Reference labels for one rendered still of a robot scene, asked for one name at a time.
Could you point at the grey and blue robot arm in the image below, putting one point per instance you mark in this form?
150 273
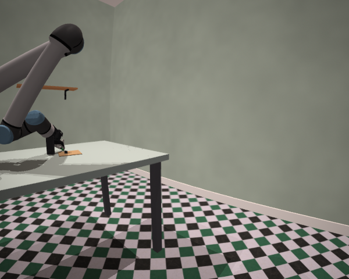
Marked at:
36 66

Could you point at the orange flat mat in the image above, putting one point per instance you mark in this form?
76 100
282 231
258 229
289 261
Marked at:
69 153

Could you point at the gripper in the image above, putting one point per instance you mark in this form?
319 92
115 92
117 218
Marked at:
57 136

